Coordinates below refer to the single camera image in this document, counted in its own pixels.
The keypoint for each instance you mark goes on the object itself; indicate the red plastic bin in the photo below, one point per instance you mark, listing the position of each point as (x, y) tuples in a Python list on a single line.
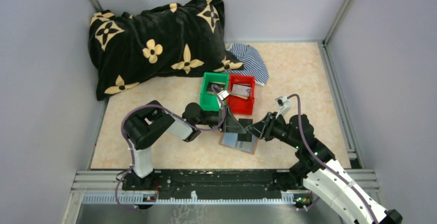
[(238, 105)]

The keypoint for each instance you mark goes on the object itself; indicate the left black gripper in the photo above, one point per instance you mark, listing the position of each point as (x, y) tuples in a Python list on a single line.
[(232, 125)]

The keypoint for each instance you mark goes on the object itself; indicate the blue striped cloth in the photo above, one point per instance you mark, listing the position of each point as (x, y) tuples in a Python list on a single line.
[(253, 65)]

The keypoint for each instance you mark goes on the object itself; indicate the black floral blanket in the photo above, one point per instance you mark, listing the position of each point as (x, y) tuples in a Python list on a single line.
[(170, 40)]

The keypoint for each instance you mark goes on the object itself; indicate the silver VIP card stack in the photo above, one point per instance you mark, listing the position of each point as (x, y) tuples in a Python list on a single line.
[(242, 91)]

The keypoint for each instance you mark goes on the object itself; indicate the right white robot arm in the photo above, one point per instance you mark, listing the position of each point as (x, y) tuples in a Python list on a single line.
[(317, 168)]

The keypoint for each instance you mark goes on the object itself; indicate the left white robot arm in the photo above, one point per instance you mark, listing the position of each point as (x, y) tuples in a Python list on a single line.
[(143, 126)]

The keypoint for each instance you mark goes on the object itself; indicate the green plastic bin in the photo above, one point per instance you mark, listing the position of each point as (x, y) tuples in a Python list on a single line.
[(208, 100)]

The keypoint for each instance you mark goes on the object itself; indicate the white toothed cable rail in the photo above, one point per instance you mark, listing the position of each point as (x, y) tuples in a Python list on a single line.
[(126, 199)]

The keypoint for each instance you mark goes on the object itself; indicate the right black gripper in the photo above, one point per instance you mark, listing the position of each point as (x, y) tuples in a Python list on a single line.
[(261, 129)]

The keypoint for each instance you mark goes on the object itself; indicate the pink leather card holder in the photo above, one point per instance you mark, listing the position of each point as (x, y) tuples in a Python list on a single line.
[(246, 143)]

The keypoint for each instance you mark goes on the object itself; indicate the black VIP card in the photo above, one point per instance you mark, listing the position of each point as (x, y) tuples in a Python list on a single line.
[(215, 87)]

